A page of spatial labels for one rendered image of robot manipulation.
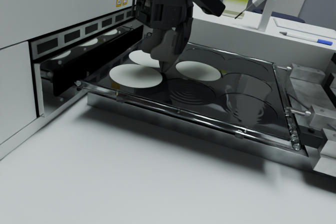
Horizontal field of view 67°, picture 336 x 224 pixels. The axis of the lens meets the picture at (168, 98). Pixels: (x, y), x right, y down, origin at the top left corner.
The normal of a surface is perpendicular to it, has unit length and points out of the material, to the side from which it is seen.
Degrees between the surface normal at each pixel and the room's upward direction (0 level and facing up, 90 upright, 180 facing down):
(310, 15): 90
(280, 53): 90
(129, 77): 1
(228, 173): 0
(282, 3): 90
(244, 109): 0
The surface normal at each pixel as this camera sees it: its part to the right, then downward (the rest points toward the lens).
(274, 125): 0.16, -0.86
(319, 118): -0.26, 0.44
